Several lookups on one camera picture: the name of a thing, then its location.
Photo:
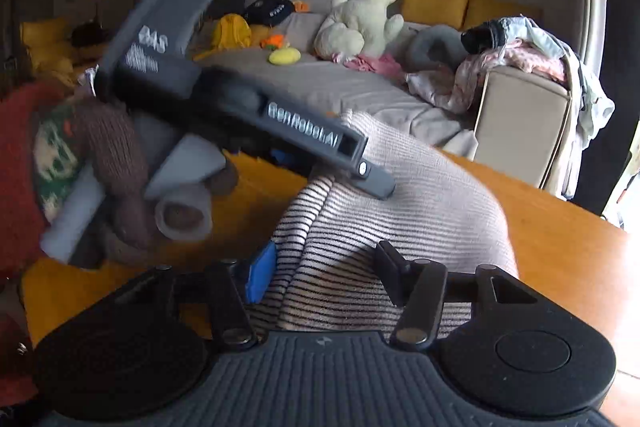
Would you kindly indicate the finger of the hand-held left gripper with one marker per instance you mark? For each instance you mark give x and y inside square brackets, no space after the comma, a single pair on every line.
[375,182]
[284,158]

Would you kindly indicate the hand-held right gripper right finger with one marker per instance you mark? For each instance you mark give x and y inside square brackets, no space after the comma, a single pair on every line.
[392,269]

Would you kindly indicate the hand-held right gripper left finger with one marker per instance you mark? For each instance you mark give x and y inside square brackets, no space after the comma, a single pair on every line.
[262,272]

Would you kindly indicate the striped knit sweater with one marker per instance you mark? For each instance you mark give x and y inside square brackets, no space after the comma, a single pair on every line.
[400,187]

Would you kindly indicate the person's left forearm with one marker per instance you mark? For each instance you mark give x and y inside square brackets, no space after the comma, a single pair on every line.
[20,157]

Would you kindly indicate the person's left hand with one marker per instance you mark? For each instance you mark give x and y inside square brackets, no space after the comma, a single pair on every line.
[115,157]

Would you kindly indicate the yellow bag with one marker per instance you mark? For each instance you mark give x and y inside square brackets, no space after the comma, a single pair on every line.
[231,33]

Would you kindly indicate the small yellow plush toy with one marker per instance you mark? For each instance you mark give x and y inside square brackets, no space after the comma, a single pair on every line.
[284,56]

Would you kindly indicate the black cap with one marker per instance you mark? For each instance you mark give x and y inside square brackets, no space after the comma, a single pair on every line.
[270,11]

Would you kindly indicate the white crumpled cloth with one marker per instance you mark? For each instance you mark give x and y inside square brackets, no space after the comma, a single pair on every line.
[430,87]

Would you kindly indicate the orange plush toy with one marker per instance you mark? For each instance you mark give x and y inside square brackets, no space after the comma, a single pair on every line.
[276,41]

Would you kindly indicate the pink cloth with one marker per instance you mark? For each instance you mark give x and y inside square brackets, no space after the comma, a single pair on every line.
[375,64]

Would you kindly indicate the yellow armchair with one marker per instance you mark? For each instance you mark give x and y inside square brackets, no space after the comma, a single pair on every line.
[47,42]

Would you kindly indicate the grey neck pillow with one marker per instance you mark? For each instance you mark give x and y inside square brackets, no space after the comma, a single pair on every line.
[435,44]

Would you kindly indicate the beige sofa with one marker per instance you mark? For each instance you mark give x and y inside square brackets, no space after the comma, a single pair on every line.
[520,127]

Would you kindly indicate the white plush toy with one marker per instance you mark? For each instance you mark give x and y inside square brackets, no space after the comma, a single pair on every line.
[360,22]

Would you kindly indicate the dark denim garment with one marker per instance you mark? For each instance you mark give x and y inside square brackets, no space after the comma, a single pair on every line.
[482,38]

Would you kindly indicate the yellow cushion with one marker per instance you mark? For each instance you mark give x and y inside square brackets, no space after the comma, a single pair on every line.
[435,7]
[500,12]

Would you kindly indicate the beige draped cloth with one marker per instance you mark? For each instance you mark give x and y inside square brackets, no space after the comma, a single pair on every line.
[567,147]

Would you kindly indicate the light blue shirt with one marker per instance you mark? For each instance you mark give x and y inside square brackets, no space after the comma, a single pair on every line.
[590,92]

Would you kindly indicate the white stick vacuum cleaner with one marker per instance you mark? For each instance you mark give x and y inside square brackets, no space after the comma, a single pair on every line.
[622,197]

